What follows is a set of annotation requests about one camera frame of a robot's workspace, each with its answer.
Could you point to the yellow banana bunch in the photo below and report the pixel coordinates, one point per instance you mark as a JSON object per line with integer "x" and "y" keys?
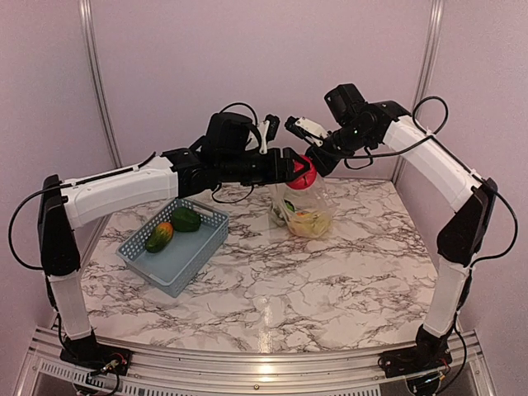
{"x": 313, "y": 227}

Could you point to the green bell pepper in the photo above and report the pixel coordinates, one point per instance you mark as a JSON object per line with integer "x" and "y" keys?
{"x": 185, "y": 220}

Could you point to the front aluminium frame rail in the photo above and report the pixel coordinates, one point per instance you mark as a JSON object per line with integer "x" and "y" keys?
{"x": 158, "y": 370}

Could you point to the green orange mango toy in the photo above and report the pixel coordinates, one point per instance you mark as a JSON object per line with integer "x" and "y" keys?
{"x": 160, "y": 237}

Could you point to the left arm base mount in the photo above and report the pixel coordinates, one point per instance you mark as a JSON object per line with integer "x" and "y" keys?
{"x": 100, "y": 358}

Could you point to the right aluminium frame post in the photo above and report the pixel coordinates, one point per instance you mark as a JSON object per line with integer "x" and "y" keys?
{"x": 430, "y": 51}

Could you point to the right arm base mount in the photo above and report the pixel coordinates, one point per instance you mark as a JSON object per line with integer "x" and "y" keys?
{"x": 429, "y": 352}

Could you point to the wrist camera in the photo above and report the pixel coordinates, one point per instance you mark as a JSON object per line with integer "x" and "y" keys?
{"x": 307, "y": 130}
{"x": 266, "y": 131}

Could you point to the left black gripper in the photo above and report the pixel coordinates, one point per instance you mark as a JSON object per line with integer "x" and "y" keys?
{"x": 286, "y": 173}

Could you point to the aluminium frame post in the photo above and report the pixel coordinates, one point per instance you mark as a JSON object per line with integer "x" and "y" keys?
{"x": 89, "y": 37}
{"x": 430, "y": 51}

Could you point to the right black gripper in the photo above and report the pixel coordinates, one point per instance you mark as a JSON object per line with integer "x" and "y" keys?
{"x": 322, "y": 164}

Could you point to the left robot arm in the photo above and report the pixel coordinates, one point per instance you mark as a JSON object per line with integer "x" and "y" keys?
{"x": 232, "y": 150}

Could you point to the grey perforated plastic basket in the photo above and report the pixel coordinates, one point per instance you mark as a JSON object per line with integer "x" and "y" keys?
{"x": 172, "y": 269}

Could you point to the red apple toy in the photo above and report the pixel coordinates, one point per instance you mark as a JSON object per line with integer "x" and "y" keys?
{"x": 306, "y": 180}

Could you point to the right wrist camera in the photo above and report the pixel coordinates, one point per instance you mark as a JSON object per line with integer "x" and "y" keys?
{"x": 307, "y": 130}

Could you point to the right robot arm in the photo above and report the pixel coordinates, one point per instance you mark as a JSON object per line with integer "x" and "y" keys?
{"x": 387, "y": 129}

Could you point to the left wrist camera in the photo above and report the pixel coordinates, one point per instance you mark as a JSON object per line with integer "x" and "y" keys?
{"x": 266, "y": 131}

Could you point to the left aluminium frame post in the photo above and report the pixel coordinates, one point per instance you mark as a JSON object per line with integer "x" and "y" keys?
{"x": 89, "y": 37}

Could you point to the clear zip top bag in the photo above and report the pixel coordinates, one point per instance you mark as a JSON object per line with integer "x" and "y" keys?
{"x": 315, "y": 198}

